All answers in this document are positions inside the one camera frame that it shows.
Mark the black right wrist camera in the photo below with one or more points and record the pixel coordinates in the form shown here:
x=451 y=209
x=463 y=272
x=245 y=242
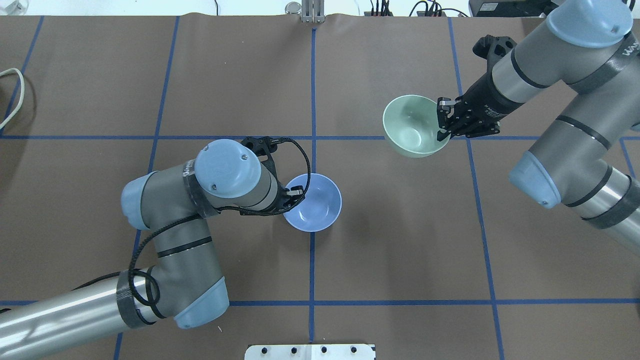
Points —
x=493 y=49

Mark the green bowl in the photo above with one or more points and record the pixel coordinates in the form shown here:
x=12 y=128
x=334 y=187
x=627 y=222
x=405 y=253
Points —
x=411 y=126

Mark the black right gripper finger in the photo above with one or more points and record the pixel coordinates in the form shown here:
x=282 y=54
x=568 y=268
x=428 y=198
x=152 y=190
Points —
x=443 y=135

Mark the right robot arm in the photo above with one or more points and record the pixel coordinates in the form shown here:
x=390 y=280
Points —
x=590 y=46

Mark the aluminium frame post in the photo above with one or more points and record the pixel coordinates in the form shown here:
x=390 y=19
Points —
x=312 y=11

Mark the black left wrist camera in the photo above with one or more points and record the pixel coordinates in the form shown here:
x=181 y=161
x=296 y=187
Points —
x=261 y=146

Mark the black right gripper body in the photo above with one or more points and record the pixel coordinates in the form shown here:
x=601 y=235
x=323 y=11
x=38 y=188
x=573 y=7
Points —
x=483 y=100

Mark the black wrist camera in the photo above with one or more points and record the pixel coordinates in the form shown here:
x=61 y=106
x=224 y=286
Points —
x=261 y=146
x=493 y=49

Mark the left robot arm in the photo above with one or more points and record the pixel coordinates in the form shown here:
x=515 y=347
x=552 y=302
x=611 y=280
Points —
x=174 y=272

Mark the blue bowl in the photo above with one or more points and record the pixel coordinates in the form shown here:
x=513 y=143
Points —
x=320 y=208

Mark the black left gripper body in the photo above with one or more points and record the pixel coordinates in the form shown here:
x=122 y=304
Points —
x=283 y=199

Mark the white camera stand column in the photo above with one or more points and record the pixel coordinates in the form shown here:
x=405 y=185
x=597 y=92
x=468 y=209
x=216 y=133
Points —
x=334 y=351

